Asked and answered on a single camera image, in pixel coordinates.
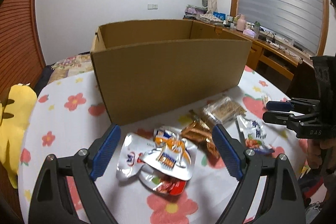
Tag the white wall switch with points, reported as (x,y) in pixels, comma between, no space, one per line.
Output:
(152,7)

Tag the flower strawberry print sheet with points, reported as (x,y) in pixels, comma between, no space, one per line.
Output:
(70,115)

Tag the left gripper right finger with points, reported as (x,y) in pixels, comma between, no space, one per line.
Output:
(281,201)

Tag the pink thermos bottle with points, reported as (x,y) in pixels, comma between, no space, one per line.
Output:
(240,23)

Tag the copper foil snack packet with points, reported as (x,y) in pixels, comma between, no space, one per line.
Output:
(201,134)

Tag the clear cracker packet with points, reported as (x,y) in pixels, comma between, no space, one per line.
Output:
(222,110)

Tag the small white fan heater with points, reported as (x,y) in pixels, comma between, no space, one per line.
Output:
(204,3)

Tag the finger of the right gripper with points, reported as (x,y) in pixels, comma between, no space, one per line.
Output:
(290,120)
(295,104)

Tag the white power strip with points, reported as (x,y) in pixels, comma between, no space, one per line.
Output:
(268,37)

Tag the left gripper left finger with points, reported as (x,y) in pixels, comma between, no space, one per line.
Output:
(51,201)

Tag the white orange snack bag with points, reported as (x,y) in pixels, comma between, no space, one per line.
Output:
(172,155)

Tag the white red snack bag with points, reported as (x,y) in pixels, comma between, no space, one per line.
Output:
(130,165)

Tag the person's right hand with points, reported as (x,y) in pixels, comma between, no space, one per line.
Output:
(314,150)

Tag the green cap bottle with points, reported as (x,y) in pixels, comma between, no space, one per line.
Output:
(256,28)

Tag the brown cardboard box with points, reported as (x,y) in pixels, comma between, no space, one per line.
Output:
(145,68)

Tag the blue packet on desk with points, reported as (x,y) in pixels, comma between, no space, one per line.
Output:
(220,15)

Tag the folded patterned cloth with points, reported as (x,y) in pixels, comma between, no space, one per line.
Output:
(208,18)

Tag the wooden louvred wardrobe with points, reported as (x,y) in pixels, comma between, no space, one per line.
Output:
(22,61)

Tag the white blue snack bag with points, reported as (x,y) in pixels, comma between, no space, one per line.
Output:
(253,136)

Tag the floral quilt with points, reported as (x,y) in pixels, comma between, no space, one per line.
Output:
(71,66)

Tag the wooden desk cabinet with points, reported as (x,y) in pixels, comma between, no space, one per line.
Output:
(291,75)

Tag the yellow plush toy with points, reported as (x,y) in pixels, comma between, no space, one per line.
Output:
(17,103)

